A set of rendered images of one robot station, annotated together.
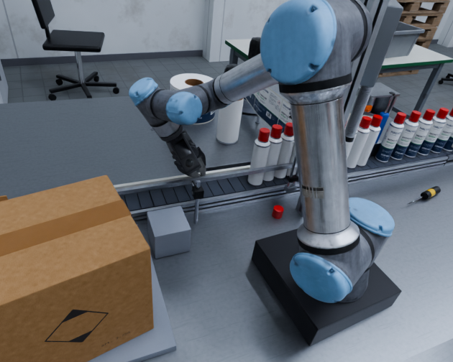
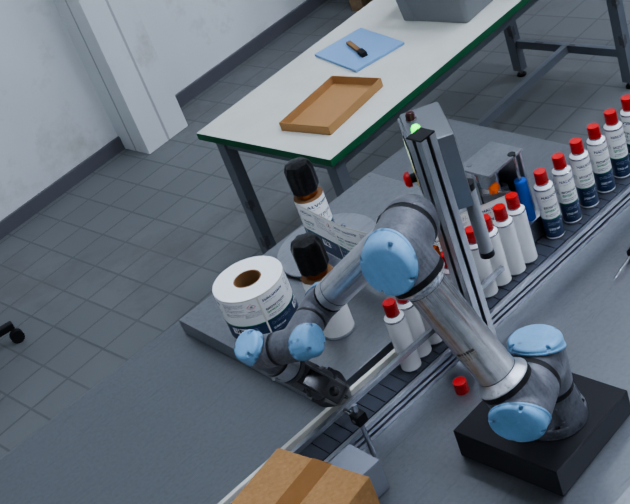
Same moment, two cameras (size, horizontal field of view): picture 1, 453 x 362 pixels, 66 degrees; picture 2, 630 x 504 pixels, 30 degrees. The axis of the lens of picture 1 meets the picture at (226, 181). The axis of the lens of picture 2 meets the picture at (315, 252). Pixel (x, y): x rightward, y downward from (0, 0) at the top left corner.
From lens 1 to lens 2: 1.66 m
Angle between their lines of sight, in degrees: 6
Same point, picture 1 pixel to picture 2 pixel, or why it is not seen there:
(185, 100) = (306, 334)
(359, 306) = (587, 430)
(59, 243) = not seen: outside the picture
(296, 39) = (390, 267)
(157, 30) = (9, 157)
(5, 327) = not seen: outside the picture
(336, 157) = (468, 320)
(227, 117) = not seen: hidden behind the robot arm
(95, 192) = (285, 466)
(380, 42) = (452, 167)
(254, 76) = (357, 277)
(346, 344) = (598, 474)
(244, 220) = (428, 419)
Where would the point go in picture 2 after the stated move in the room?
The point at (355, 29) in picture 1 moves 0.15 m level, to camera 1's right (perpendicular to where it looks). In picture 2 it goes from (424, 229) to (496, 198)
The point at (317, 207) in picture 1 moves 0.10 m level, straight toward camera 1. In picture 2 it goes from (478, 364) to (481, 399)
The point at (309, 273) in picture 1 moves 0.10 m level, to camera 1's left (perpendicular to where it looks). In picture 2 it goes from (507, 421) to (461, 442)
